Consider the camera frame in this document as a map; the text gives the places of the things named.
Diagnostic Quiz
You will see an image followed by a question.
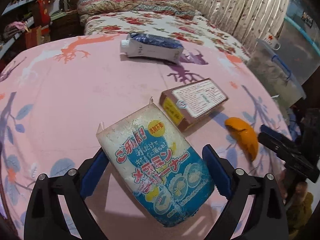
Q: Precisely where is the pink tree-print blanket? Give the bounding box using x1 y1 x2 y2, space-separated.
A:
1 35 289 239

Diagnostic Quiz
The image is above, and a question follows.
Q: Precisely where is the cluttered shelving unit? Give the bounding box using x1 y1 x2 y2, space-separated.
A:
1 0 55 65

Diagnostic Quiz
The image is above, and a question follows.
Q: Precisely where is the white enamel star mug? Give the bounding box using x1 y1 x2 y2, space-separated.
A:
263 32 281 50

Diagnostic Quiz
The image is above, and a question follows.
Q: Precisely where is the beige floral curtain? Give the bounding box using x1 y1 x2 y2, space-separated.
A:
184 0 289 52

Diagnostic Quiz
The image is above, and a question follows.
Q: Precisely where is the patterned folded quilt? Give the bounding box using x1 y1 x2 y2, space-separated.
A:
77 0 196 22

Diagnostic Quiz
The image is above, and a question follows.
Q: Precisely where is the orange peel half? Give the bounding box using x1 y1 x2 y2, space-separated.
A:
225 117 259 162

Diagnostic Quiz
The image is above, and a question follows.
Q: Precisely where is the pile of dark clothes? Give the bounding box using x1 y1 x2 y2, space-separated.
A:
288 106 319 144

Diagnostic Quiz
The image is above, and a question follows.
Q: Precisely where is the brown yellow cardboard box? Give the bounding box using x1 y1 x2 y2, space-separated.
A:
159 78 228 132

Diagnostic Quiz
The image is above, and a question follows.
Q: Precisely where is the blue white milk carton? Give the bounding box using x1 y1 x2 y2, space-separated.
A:
120 33 184 63

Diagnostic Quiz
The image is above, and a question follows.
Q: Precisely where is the right hand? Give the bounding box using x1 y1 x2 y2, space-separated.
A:
278 169 308 206

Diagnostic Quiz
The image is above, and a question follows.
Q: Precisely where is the blue white sponge package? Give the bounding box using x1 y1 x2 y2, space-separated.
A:
96 102 214 227

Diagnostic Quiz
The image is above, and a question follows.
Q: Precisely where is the floral red white bedsheet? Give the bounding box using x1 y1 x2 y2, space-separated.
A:
80 11 250 63

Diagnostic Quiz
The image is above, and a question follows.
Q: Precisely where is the clear storage bin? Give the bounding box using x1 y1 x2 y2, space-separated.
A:
278 0 319 85
247 39 306 108

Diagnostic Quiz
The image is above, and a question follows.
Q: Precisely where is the lower clear storage bin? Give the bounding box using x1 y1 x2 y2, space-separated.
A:
247 39 306 108

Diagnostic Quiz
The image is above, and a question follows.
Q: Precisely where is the upper clear storage bin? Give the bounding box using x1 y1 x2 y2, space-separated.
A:
278 0 319 85

